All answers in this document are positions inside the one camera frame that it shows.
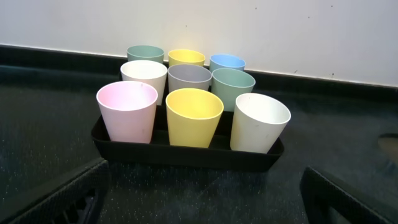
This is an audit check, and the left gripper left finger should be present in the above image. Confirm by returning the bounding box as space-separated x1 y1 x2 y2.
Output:
0 157 111 224

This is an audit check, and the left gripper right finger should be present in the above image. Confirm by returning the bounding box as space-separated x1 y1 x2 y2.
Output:
299 167 398 224

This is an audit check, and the white cup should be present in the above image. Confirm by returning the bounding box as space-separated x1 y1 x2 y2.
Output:
229 92 292 154
120 59 168 106

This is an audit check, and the pink cup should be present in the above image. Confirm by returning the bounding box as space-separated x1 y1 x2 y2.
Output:
96 80 159 144

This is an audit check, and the yellow cup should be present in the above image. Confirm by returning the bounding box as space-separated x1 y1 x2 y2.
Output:
165 88 224 149
168 49 206 68

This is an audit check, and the black tray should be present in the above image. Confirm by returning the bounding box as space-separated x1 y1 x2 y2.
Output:
91 71 285 172

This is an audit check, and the green cup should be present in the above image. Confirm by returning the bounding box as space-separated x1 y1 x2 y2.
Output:
126 45 165 65
211 68 256 112

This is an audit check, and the blue cup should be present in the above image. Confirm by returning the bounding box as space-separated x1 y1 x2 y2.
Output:
209 54 246 73

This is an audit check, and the grey cup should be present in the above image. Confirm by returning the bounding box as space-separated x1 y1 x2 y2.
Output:
167 63 213 93

